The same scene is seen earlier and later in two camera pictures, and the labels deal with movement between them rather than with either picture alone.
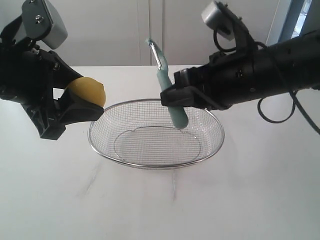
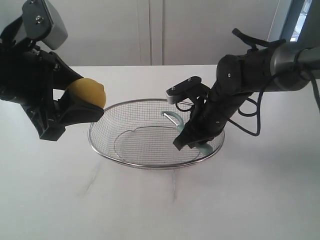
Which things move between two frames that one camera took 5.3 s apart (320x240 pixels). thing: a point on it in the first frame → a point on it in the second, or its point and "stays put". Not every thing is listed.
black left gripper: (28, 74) stays put
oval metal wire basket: (141, 134) stays put
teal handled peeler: (177, 114) → (203, 148)
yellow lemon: (89, 88) stays put
